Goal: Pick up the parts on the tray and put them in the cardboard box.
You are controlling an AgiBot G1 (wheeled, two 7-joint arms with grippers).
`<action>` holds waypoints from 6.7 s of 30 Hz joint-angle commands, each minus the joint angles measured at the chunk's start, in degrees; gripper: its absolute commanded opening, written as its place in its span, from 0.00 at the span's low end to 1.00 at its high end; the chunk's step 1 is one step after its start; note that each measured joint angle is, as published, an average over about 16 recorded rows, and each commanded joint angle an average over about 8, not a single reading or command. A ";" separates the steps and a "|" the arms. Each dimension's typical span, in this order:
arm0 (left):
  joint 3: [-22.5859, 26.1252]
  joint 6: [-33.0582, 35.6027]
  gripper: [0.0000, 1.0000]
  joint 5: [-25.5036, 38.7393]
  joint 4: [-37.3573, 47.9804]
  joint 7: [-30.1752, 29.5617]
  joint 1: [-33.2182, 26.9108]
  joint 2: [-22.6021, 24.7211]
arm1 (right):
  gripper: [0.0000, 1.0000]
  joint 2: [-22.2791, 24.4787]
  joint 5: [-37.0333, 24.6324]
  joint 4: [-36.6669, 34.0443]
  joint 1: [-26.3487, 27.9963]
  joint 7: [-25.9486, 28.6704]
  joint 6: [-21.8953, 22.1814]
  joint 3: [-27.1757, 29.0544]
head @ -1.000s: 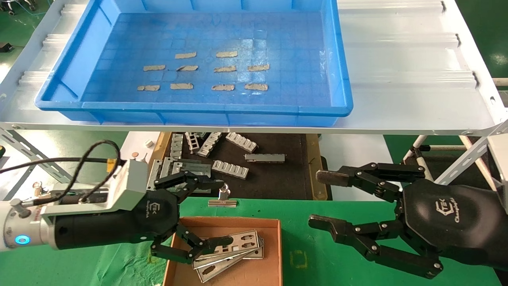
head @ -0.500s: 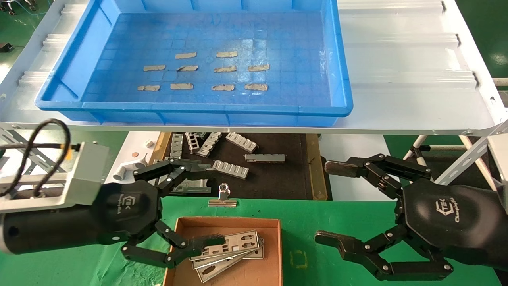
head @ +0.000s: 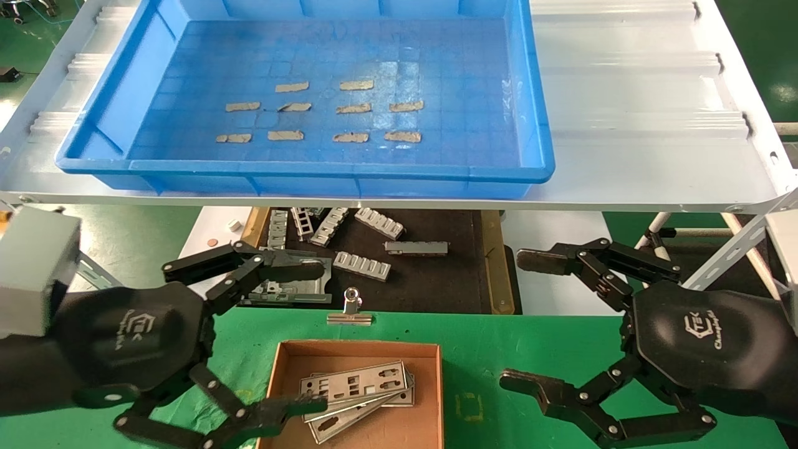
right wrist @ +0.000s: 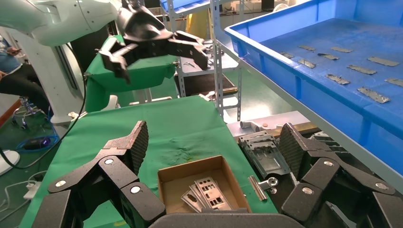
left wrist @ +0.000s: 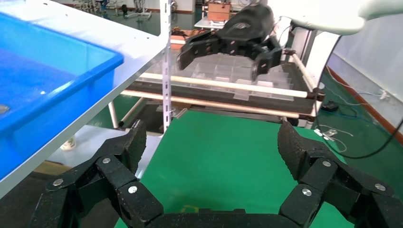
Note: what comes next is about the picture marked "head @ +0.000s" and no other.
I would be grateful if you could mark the small white cube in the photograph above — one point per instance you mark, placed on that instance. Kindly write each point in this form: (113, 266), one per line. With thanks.
(234, 224)

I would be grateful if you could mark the white perforated shelf brace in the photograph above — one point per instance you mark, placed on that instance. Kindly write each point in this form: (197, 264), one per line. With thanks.
(748, 252)

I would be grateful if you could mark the grey flat metal bar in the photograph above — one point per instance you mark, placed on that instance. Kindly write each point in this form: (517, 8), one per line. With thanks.
(416, 247)

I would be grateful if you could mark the narrow grey metal frame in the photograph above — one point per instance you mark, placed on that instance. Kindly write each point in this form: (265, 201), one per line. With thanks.
(249, 298)

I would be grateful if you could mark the green table cloth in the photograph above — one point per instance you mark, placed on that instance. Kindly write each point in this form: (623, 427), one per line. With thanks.
(486, 349)

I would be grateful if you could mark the blue plastic tray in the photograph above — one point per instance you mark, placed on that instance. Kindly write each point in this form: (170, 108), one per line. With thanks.
(436, 75)

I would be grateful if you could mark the open brown cardboard box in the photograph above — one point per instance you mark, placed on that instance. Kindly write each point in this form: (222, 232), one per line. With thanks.
(368, 352)

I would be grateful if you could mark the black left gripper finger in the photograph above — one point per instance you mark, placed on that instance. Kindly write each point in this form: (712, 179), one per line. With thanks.
(287, 269)
(274, 411)

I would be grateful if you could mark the silver binder clip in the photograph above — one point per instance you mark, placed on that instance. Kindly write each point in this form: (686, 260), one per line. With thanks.
(351, 308)

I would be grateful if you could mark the wooden tray black mat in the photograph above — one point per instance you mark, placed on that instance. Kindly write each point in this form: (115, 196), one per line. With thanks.
(449, 280)

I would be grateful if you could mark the grey slotted metal bracket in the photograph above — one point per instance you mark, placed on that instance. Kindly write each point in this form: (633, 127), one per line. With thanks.
(302, 221)
(380, 222)
(277, 227)
(361, 265)
(329, 226)

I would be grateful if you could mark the small black floor box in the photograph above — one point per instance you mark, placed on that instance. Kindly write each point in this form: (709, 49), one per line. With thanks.
(7, 73)

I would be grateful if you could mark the black office chair base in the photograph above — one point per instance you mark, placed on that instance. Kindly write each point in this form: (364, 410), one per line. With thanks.
(25, 9)

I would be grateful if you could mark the grey tape patch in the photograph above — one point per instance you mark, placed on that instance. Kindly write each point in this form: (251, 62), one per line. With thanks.
(353, 108)
(242, 106)
(294, 107)
(292, 87)
(356, 85)

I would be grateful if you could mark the short white rack pipe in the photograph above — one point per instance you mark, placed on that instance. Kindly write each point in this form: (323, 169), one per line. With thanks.
(698, 232)

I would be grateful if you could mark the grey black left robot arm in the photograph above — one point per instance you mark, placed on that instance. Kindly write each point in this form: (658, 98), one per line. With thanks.
(19, 374)

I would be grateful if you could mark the white metal shelf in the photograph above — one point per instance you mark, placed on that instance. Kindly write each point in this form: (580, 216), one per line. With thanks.
(623, 93)

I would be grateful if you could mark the large grey metal plate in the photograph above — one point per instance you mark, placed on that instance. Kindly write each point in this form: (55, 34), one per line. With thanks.
(305, 293)

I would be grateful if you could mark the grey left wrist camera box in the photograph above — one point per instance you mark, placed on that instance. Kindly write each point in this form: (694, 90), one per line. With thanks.
(31, 268)

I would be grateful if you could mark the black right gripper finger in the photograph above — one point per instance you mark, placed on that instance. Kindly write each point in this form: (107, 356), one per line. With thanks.
(561, 396)
(592, 262)

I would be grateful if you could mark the white perforated shelf leg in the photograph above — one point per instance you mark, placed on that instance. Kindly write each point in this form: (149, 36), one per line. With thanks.
(96, 273)
(735, 243)

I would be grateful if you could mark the white rack leg pipe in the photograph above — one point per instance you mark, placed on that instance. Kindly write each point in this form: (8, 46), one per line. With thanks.
(653, 229)

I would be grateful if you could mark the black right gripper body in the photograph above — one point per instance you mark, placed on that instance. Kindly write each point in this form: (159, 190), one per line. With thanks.
(704, 337)

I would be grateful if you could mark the long white rack pipe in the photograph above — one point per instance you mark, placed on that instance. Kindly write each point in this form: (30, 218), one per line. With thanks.
(659, 251)

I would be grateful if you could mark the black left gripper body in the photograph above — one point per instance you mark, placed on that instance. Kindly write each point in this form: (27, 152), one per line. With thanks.
(137, 337)

